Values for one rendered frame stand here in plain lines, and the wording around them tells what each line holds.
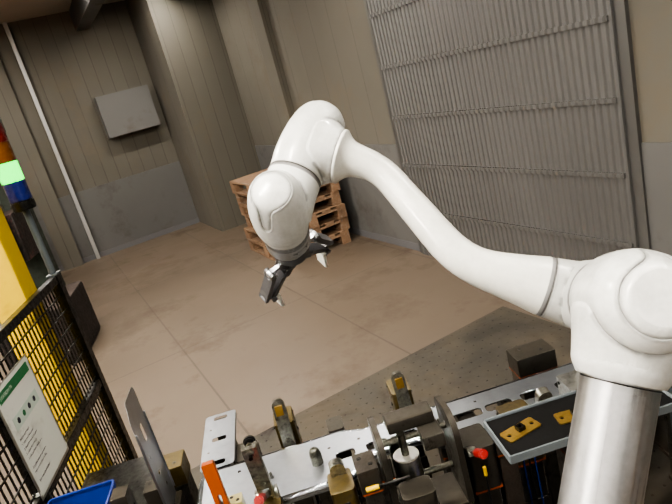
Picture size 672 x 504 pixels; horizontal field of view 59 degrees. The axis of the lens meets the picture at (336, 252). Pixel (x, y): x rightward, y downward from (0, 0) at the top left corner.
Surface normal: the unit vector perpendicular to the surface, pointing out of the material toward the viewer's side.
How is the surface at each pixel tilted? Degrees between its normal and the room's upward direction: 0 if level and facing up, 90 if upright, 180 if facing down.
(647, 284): 63
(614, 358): 80
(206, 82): 90
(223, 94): 90
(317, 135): 53
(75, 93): 90
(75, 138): 90
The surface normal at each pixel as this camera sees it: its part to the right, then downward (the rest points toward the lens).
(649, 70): -0.85, 0.36
